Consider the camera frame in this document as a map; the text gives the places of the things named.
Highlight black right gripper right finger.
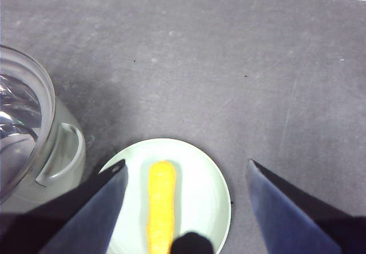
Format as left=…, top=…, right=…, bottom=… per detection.
left=246, top=158, right=366, bottom=254

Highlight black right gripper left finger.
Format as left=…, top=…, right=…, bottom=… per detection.
left=0, top=158, right=128, bottom=254

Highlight yellow corn cob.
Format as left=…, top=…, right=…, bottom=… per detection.
left=146, top=160, right=177, bottom=254

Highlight pale green electric steamer pot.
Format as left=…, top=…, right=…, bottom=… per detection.
left=0, top=45, right=86, bottom=208

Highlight pale green round plate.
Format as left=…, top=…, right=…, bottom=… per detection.
left=98, top=138, right=232, bottom=254

